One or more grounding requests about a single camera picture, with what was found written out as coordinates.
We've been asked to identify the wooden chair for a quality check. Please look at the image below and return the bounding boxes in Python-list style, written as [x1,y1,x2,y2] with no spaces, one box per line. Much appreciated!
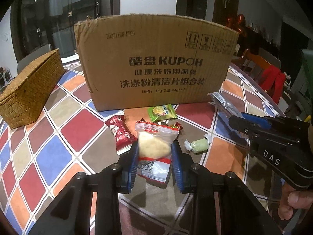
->
[231,49,281,84]

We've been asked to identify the red gold candy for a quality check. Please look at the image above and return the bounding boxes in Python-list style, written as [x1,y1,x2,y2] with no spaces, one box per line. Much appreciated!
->
[156,121,183,131]

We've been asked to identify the person's right hand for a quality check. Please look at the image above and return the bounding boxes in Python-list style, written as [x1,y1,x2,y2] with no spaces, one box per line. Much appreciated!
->
[278,182,313,220]

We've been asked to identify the green snack packet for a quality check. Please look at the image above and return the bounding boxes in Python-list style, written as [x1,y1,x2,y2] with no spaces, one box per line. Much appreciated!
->
[148,104,177,123]

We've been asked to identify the red garment on chair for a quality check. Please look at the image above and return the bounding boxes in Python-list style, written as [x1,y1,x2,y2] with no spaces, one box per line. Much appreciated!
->
[259,65,286,105]

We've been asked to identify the colourful diamond table mat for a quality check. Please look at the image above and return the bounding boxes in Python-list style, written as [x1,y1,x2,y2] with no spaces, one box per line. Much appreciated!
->
[1,63,281,234]

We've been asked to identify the pale green candy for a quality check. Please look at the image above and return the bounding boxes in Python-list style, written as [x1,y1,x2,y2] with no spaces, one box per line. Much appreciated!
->
[184,134,212,154]

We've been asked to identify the grey dining chair left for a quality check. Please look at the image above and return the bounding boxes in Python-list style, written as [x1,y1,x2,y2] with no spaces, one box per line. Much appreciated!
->
[17,43,52,74]

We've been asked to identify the glass sliding door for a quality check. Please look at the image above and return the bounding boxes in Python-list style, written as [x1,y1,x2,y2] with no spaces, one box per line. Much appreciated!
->
[10,0,120,61]

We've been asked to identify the brown cardboard box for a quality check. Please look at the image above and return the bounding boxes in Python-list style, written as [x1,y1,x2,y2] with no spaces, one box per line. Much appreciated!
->
[74,14,239,111]

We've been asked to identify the red small snack packet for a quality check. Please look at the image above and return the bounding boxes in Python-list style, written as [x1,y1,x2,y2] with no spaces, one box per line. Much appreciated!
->
[105,115,137,155]

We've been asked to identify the silver blue stick packet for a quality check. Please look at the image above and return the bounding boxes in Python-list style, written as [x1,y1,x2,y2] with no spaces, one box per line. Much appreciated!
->
[208,92,243,118]

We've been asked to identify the red foil balloon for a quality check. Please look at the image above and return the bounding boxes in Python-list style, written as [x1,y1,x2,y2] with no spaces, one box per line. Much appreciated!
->
[226,14,247,38]

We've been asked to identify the woven wicker box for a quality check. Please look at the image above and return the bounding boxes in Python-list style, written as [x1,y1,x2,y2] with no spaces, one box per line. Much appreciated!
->
[1,49,65,129]

